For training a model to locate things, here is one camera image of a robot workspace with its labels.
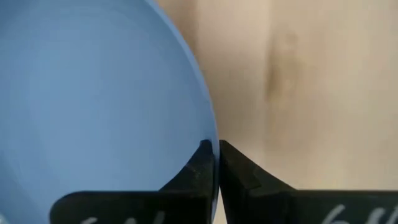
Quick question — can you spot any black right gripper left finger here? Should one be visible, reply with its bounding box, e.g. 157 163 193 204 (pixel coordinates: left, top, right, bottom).
49 139 216 224

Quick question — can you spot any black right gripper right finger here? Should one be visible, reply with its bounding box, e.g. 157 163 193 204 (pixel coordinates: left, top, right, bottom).
219 139 398 224

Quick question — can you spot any blue plate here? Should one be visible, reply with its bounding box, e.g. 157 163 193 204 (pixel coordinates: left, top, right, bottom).
0 0 220 224

